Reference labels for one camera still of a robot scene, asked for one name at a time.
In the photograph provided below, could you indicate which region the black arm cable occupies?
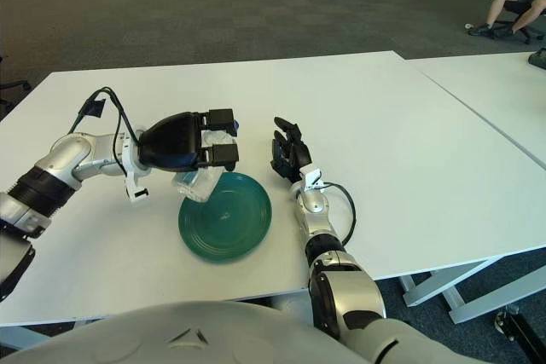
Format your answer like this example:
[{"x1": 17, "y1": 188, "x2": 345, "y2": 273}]
[
  {"x1": 306, "y1": 182, "x2": 356, "y2": 292},
  {"x1": 70, "y1": 87, "x2": 142, "y2": 177}
]

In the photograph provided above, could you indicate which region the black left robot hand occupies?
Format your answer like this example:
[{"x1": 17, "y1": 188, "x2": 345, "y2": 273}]
[{"x1": 138, "y1": 107, "x2": 241, "y2": 172}]

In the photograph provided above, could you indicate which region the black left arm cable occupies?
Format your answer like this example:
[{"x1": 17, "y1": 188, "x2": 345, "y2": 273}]
[{"x1": 70, "y1": 87, "x2": 142, "y2": 177}]

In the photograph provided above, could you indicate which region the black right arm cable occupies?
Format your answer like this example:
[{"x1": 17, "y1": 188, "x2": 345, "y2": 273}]
[{"x1": 306, "y1": 182, "x2": 356, "y2": 292}]

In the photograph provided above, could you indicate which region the black wheeled stand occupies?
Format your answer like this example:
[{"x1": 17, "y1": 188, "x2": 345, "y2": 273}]
[{"x1": 494, "y1": 304, "x2": 546, "y2": 364}]

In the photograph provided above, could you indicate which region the green ribbed plate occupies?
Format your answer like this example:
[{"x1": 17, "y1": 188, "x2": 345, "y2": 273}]
[{"x1": 177, "y1": 171, "x2": 273, "y2": 263}]

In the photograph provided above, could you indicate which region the grey robot torso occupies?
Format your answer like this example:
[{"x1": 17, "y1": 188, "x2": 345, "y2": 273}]
[{"x1": 0, "y1": 299, "x2": 385, "y2": 364}]

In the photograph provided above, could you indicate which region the black swivel chair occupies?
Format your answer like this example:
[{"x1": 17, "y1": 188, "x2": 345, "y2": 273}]
[{"x1": 490, "y1": 0, "x2": 546, "y2": 45}]

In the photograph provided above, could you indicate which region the clear plastic water bottle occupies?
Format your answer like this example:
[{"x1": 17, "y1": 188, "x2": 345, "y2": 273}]
[{"x1": 171, "y1": 128, "x2": 235, "y2": 204}]

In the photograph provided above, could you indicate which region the black office chair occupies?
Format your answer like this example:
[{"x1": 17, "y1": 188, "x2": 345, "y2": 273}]
[{"x1": 0, "y1": 53, "x2": 33, "y2": 120}]

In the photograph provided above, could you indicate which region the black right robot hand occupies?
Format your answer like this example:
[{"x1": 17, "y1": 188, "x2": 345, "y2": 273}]
[{"x1": 270, "y1": 116, "x2": 312, "y2": 184}]

